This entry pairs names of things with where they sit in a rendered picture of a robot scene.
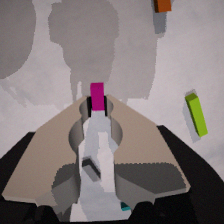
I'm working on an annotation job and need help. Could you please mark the magenta block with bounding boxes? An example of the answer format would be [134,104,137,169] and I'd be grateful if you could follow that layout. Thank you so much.
[90,82,104,111]

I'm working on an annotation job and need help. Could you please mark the orange rectangular block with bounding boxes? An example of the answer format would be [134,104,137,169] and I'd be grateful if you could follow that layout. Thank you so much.
[153,0,172,13]

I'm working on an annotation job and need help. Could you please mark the lime green rod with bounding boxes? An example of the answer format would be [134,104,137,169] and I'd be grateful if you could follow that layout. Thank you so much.
[185,93,208,137]

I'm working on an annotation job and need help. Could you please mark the turquoise rod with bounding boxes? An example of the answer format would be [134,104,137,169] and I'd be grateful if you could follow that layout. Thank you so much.
[121,202,131,211]

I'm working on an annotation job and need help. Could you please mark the grey rod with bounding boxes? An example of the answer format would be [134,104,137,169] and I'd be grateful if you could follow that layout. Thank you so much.
[82,158,101,182]

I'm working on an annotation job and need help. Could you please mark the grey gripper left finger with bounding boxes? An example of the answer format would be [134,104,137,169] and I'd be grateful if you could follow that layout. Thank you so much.
[0,95,92,224]

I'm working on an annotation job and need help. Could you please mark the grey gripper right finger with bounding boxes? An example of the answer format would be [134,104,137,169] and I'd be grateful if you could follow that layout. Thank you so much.
[104,94,224,224]

